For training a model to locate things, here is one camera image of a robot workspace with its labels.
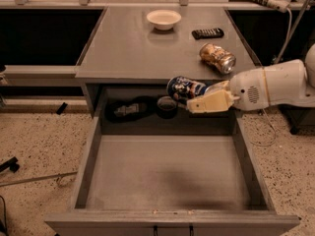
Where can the gold crushed soda can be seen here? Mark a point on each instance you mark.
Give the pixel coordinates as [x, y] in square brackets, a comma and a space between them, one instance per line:
[218, 57]

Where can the grey cabinet with counter top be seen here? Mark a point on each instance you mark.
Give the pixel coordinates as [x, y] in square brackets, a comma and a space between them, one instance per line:
[128, 50]

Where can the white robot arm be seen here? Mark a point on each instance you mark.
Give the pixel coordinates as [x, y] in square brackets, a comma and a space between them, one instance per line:
[291, 83]

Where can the open grey top drawer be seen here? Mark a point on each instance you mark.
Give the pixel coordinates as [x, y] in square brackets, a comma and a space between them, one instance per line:
[185, 176]

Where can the white bowl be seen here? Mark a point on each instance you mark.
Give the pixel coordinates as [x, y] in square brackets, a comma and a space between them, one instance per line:
[163, 19]

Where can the blue pepsi can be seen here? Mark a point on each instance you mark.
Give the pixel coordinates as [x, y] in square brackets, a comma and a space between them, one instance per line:
[182, 89]

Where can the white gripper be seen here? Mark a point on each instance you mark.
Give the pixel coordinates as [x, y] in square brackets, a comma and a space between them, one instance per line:
[248, 88]

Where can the black remote control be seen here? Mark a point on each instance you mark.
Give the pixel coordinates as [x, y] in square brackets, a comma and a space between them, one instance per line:
[207, 33]

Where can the small black block on floor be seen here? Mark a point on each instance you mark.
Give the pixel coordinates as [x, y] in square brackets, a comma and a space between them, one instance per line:
[61, 108]

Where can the black bracket on floor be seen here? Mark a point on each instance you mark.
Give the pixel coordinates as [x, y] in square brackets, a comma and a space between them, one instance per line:
[11, 164]

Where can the black tape roll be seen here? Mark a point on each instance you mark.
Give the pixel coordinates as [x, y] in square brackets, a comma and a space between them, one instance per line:
[166, 107]

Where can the thin metal rod on floor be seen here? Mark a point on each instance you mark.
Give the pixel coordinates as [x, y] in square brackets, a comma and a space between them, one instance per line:
[34, 179]

